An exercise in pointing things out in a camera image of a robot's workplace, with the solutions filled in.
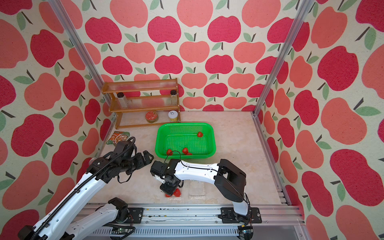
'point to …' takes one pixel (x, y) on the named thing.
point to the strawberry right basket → (200, 134)
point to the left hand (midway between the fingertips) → (148, 163)
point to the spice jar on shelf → (173, 94)
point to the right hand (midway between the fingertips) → (169, 191)
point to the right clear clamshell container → (197, 189)
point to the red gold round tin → (151, 116)
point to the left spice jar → (122, 99)
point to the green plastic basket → (185, 140)
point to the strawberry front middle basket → (185, 150)
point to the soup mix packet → (117, 136)
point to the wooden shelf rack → (143, 102)
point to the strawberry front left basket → (169, 152)
